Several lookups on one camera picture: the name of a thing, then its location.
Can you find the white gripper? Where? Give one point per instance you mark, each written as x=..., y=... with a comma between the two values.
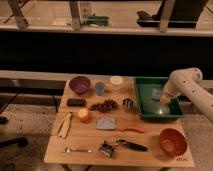
x=169, y=92

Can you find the blue grey sponge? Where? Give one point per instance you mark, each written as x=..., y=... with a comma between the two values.
x=156, y=94

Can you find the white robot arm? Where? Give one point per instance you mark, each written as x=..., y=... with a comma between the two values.
x=186, y=82

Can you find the green plastic tray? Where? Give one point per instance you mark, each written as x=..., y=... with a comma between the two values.
x=153, y=110

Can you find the orange red bowl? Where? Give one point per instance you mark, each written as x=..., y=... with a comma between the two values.
x=172, y=142

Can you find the white lidded container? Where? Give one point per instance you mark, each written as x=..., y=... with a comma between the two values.
x=116, y=82

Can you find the red grape bunch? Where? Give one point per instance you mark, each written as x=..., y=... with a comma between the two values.
x=104, y=107

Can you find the blue plastic cup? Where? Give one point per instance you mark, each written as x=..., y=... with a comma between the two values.
x=99, y=88

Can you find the wooden table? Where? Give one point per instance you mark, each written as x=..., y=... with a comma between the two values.
x=86, y=136

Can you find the black binder clip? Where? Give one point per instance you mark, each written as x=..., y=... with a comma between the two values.
x=107, y=149

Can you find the purple bowl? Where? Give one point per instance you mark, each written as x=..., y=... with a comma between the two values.
x=80, y=84

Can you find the orange fruit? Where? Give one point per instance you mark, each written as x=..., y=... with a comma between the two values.
x=84, y=115

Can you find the black rectangular block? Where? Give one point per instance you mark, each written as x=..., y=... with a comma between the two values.
x=76, y=102

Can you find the green object on shelf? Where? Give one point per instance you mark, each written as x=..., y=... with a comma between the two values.
x=97, y=20

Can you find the black chair base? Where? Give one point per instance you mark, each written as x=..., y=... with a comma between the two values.
x=11, y=138

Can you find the black handled can opener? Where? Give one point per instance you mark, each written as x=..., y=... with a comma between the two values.
x=131, y=145

